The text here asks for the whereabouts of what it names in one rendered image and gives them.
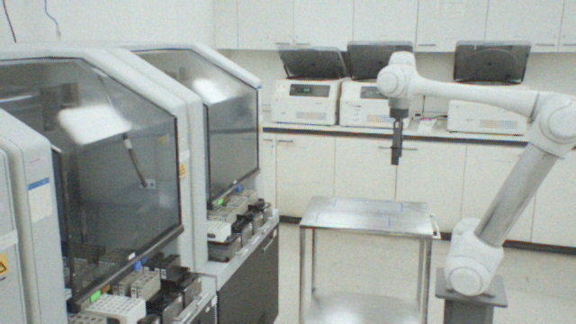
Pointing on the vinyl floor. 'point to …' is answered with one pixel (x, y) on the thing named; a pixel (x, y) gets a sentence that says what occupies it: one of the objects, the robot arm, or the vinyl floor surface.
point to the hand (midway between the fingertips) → (396, 157)
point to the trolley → (349, 313)
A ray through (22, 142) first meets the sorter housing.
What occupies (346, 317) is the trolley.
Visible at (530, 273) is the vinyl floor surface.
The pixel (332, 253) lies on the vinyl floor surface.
